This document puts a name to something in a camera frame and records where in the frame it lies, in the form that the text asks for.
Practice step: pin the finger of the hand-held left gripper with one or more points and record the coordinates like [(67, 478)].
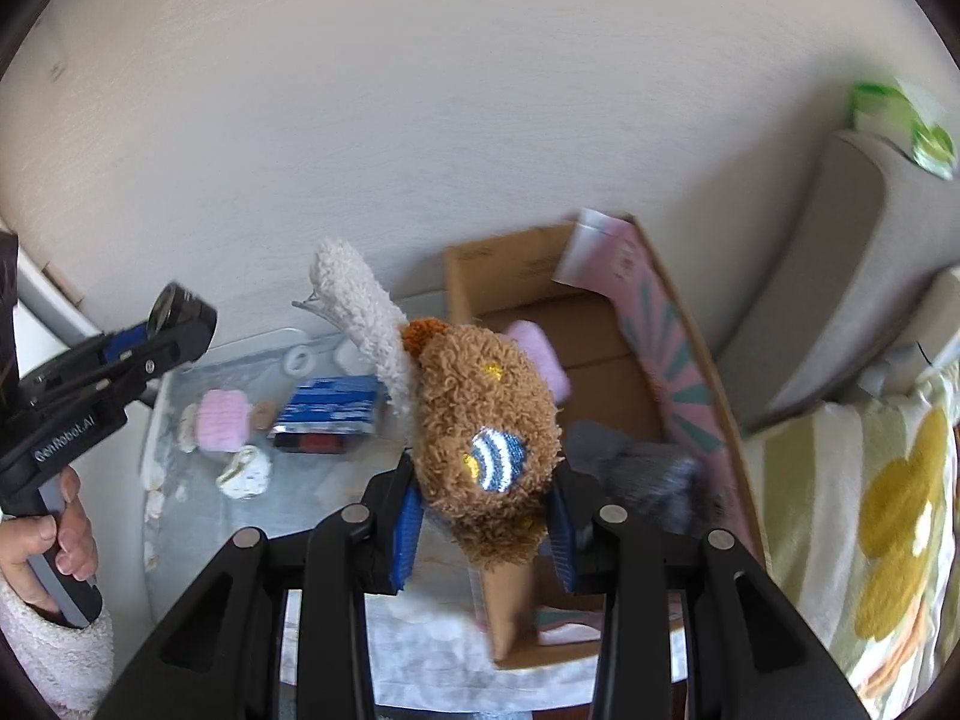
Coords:
[(124, 341), (180, 330)]

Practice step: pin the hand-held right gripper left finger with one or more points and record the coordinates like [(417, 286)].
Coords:
[(403, 540)]

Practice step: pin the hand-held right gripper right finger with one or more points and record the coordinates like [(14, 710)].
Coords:
[(564, 540)]

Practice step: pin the brown plush toy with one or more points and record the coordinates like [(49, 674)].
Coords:
[(480, 450)]

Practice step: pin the pink printed cardboard box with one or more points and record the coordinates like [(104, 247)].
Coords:
[(525, 270)]

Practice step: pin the person's left forearm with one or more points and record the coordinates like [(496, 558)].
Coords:
[(52, 660)]

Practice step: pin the person's left hand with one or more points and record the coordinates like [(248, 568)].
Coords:
[(75, 532)]

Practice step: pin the pink fluffy plush piece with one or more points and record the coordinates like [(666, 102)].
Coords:
[(223, 421)]

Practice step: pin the grey knitted cloth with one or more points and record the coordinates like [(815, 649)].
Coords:
[(645, 476)]

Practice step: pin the white tray with blue cloth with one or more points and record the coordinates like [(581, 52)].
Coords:
[(420, 660)]

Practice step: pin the blue foil packet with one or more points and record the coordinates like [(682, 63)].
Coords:
[(330, 405)]

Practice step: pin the white patterned small pouch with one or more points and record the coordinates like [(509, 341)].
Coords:
[(244, 474)]

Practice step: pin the green white packet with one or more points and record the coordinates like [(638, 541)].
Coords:
[(892, 124)]

